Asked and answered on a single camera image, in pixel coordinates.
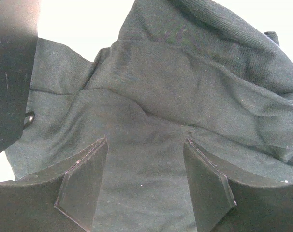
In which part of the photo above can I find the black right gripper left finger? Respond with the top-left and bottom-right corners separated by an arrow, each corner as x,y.
0,138 -> 108,232

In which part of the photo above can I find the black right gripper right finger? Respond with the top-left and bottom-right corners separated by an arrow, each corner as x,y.
183,139 -> 293,232

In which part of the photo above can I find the black cloth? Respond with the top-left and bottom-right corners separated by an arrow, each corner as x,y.
6,0 -> 293,232

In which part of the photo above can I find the black wire dish rack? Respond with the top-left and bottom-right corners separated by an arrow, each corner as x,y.
0,0 -> 41,153

